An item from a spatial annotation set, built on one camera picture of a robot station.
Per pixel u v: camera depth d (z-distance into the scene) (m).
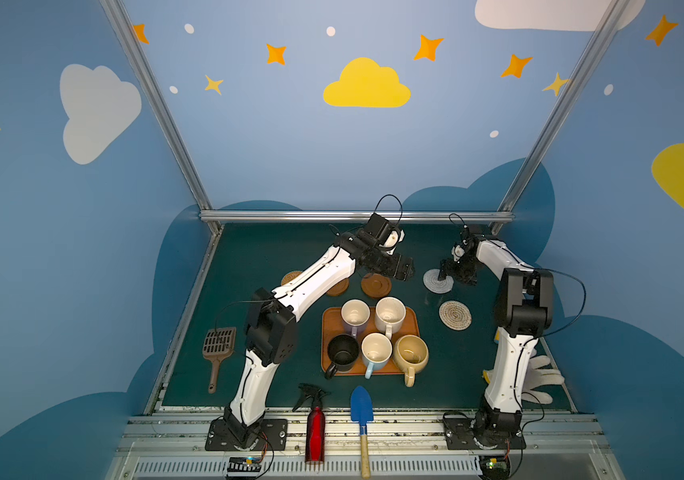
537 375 0.84
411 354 0.88
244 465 0.73
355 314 0.92
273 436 0.74
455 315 0.96
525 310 0.61
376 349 0.88
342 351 0.86
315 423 0.73
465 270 0.91
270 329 0.51
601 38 0.74
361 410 0.78
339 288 1.04
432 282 1.04
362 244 0.65
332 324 0.93
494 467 0.73
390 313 0.95
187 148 0.97
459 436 0.74
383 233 0.69
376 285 1.04
